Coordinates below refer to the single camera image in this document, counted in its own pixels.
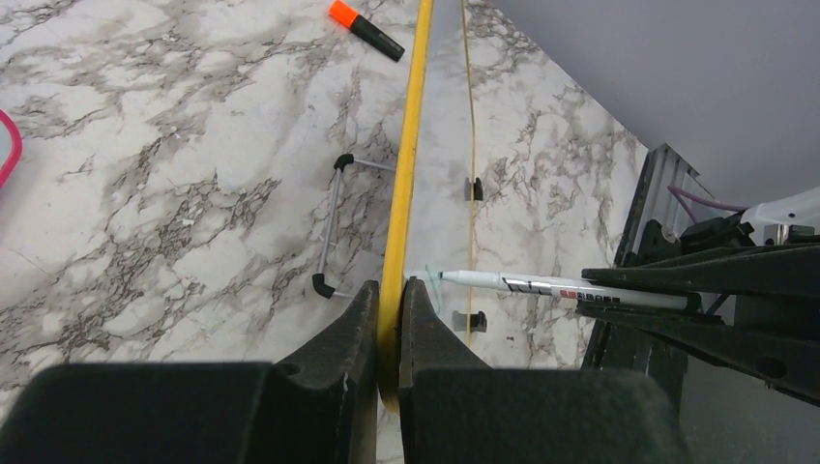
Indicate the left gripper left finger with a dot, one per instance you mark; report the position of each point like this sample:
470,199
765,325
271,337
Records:
317,405

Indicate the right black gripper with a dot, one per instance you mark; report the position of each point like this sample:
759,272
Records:
717,255

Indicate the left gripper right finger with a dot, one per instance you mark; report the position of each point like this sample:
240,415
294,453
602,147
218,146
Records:
455,408

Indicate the yellow framed whiteboard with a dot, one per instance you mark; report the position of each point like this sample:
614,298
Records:
432,219

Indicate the white green marker pen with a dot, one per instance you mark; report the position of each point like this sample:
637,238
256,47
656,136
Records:
571,289

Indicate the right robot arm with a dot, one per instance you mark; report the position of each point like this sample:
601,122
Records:
789,221

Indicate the pink framed whiteboard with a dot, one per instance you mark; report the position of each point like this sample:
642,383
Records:
11,147

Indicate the orange black highlighter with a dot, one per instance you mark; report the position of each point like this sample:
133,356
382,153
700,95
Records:
365,30

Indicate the wire whiteboard stand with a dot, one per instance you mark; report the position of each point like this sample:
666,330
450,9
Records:
475,323

